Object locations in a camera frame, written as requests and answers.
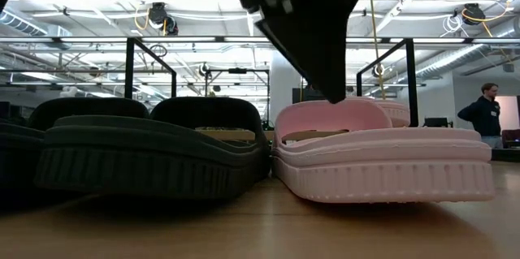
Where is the black aluminium rig frame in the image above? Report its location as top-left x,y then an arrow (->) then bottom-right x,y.
0,35 -> 520,162

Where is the dark rectangular panel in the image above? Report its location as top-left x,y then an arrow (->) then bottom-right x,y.
292,87 -> 326,104

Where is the person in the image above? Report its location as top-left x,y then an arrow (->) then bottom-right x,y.
457,83 -> 505,149

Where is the pink rubber slide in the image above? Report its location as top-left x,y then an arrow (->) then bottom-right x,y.
375,98 -> 411,128
271,96 -> 496,204

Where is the black ceiling cable reel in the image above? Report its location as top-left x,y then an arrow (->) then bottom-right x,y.
146,2 -> 180,37
461,2 -> 488,27

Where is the small black metal gantry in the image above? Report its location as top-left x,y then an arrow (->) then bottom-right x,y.
204,67 -> 271,122

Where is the silver ventilation duct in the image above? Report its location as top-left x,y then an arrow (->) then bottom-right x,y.
0,9 -> 72,39
414,19 -> 520,81

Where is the black rubber slide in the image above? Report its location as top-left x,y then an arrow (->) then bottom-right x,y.
34,96 -> 271,200
0,96 -> 151,195

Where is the yellow hanging cable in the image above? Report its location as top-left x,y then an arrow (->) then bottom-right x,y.
367,0 -> 387,100

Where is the wooden shelf with black frame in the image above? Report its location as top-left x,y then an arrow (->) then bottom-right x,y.
124,37 -> 419,142

